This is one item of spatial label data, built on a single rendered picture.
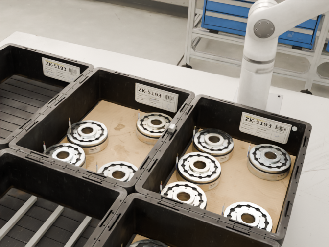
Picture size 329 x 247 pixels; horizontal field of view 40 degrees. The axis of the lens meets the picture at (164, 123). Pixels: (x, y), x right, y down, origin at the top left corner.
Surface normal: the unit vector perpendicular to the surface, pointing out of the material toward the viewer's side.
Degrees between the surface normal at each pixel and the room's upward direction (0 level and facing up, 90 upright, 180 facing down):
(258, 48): 22
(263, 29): 91
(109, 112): 0
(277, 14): 79
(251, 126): 90
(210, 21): 90
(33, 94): 0
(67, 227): 0
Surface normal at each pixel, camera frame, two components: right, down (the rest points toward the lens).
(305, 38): -0.32, 0.55
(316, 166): 0.06, -0.80
